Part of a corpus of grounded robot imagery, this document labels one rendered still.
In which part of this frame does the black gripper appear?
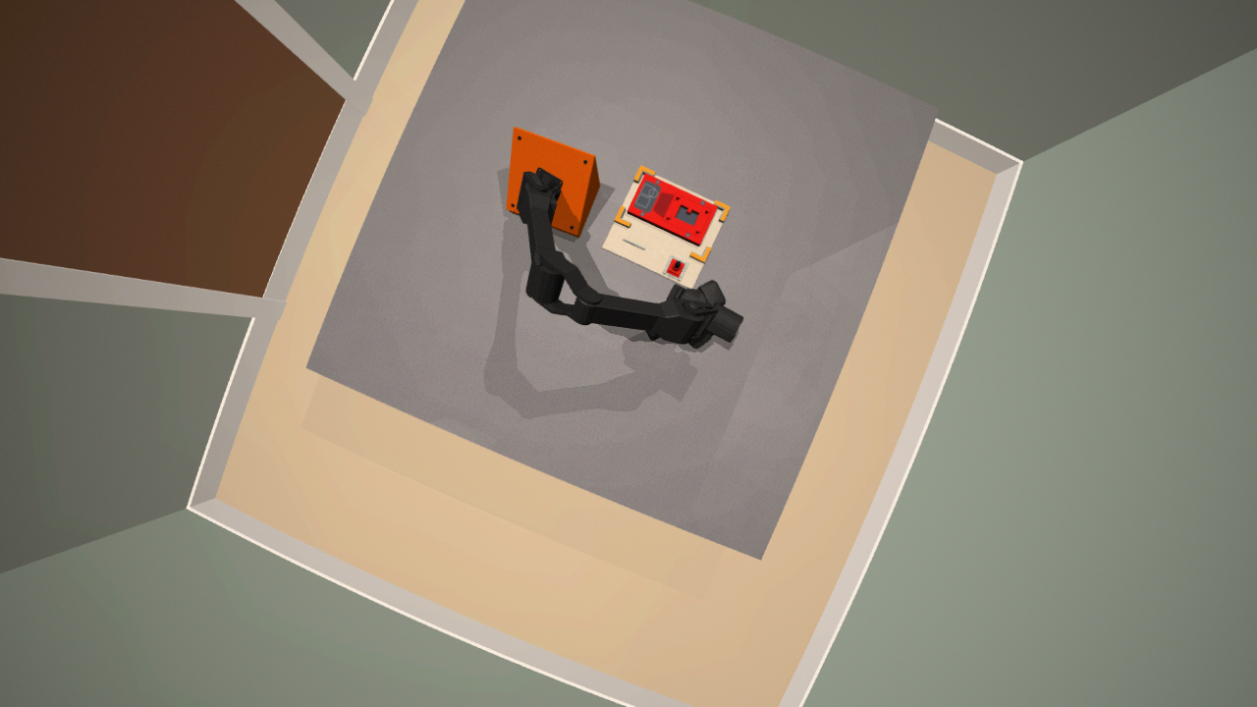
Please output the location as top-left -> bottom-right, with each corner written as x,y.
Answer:
646,281 -> 725,341

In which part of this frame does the red toy car body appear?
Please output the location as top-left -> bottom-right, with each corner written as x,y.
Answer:
629,174 -> 718,247

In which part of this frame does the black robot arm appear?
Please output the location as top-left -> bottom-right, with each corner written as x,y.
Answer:
517,167 -> 743,348

